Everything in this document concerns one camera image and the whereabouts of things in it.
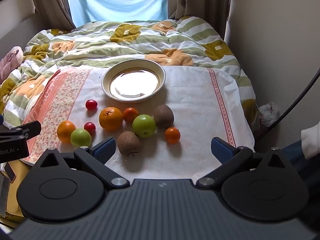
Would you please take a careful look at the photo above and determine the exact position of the green apple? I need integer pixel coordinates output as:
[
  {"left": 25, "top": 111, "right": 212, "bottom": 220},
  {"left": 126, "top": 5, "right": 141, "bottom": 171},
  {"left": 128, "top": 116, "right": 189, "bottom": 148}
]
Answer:
[
  {"left": 132, "top": 114, "right": 156, "bottom": 138},
  {"left": 70, "top": 128, "right": 92, "bottom": 148}
]

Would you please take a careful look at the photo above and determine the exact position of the red cherry tomato front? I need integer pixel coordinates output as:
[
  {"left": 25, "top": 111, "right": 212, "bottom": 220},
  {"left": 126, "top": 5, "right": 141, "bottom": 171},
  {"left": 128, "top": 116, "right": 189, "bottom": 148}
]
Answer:
[{"left": 84, "top": 122, "right": 96, "bottom": 134}]

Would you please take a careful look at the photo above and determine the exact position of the red cherry tomato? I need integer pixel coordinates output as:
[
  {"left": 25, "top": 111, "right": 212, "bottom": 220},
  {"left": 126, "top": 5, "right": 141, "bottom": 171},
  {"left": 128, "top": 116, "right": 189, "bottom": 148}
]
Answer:
[
  {"left": 84, "top": 122, "right": 96, "bottom": 134},
  {"left": 85, "top": 99, "right": 98, "bottom": 111}
]

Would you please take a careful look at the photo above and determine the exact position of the medium orange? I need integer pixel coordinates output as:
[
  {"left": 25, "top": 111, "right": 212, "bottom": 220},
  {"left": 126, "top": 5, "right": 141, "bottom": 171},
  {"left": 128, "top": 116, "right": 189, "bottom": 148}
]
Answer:
[{"left": 57, "top": 120, "right": 76, "bottom": 144}]

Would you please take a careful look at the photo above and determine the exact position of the brown kiwi front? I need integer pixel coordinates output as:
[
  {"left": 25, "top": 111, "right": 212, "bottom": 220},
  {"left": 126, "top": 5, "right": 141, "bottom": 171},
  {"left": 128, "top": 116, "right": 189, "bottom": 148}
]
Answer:
[{"left": 117, "top": 131, "right": 142, "bottom": 158}]

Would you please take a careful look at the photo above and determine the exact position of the brown kiwi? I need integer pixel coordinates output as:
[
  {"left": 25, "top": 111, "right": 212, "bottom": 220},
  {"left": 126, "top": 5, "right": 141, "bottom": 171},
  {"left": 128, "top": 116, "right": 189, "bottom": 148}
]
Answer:
[
  {"left": 117, "top": 131, "right": 142, "bottom": 158},
  {"left": 153, "top": 105, "right": 174, "bottom": 128}
]

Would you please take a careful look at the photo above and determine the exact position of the large orange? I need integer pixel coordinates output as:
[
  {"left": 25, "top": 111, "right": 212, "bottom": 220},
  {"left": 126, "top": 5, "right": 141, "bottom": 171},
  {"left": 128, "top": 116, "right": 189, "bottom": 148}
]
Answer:
[{"left": 99, "top": 107, "right": 123, "bottom": 132}]

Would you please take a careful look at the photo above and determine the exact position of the red cherry tomato back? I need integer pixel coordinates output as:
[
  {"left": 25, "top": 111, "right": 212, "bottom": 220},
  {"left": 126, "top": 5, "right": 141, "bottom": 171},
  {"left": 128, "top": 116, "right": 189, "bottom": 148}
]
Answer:
[{"left": 85, "top": 99, "right": 98, "bottom": 111}]

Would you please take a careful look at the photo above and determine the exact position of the small tangerine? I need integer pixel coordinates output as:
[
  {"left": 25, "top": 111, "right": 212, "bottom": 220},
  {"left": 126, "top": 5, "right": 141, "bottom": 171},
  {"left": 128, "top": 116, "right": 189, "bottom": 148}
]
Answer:
[
  {"left": 164, "top": 127, "right": 181, "bottom": 144},
  {"left": 123, "top": 107, "right": 139, "bottom": 124}
]

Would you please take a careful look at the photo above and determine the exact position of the brown kiwi back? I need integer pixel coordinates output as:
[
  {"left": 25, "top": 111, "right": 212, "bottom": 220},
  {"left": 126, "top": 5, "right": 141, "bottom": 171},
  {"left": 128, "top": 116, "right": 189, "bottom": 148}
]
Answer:
[{"left": 153, "top": 105, "right": 174, "bottom": 128}]

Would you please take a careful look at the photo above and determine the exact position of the white plastic bag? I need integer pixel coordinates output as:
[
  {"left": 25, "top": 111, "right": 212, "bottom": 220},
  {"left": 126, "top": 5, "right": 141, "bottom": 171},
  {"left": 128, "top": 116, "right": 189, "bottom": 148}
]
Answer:
[{"left": 259, "top": 102, "right": 280, "bottom": 127}]

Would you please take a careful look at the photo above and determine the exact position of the white pink patterned cloth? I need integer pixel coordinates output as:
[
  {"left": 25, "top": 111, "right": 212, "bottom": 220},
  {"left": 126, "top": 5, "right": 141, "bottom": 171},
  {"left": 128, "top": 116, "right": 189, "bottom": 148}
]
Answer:
[{"left": 25, "top": 66, "right": 254, "bottom": 181}]

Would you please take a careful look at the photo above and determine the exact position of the cardboard box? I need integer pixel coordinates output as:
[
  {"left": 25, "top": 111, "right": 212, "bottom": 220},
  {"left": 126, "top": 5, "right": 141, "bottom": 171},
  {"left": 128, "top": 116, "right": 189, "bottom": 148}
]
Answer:
[{"left": 1, "top": 160, "right": 30, "bottom": 223}]

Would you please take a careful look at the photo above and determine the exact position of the white sleeve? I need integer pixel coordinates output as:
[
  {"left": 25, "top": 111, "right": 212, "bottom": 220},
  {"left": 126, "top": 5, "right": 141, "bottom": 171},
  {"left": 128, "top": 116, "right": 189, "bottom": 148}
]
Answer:
[{"left": 300, "top": 122, "right": 320, "bottom": 159}]

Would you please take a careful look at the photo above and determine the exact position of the cream ceramic bowl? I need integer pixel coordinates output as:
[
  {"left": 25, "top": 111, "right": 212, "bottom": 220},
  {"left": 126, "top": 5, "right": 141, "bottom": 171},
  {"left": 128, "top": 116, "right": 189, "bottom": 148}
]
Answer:
[{"left": 101, "top": 59, "right": 166, "bottom": 103}]

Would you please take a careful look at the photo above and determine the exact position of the grey headboard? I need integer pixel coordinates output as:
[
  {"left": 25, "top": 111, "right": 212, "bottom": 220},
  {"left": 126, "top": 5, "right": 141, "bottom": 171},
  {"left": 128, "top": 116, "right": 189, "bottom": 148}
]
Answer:
[{"left": 0, "top": 14, "right": 47, "bottom": 59}]

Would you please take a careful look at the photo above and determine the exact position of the green striped floral duvet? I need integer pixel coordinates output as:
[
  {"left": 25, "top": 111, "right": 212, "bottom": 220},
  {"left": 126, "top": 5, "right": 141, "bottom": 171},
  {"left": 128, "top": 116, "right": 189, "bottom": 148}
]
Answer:
[{"left": 1, "top": 16, "right": 258, "bottom": 128}]

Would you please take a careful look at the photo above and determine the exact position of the brown left curtain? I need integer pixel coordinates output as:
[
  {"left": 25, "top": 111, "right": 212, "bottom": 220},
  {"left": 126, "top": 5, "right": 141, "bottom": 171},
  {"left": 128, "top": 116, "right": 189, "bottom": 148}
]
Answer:
[{"left": 33, "top": 0, "right": 75, "bottom": 30}]

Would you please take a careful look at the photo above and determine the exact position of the brown curtain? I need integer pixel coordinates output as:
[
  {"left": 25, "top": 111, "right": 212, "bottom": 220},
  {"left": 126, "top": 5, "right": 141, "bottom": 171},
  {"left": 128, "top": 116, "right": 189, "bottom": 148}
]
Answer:
[
  {"left": 168, "top": 0, "right": 231, "bottom": 38},
  {"left": 33, "top": 0, "right": 75, "bottom": 30}
]

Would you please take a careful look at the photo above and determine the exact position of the light blue window cloth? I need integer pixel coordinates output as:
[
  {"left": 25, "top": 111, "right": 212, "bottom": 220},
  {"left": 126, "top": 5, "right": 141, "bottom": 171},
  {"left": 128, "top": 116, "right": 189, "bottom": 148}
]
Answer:
[{"left": 68, "top": 0, "right": 168, "bottom": 27}]

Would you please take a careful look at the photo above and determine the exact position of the brown right curtain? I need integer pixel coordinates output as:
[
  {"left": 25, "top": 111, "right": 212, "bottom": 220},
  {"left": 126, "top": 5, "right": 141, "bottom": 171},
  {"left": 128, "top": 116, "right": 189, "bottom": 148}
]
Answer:
[{"left": 168, "top": 0, "right": 231, "bottom": 38}]

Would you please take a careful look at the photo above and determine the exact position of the black cable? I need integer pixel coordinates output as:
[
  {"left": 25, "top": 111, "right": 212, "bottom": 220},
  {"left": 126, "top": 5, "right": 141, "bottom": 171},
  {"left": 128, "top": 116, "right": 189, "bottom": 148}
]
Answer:
[{"left": 262, "top": 67, "right": 320, "bottom": 133}]

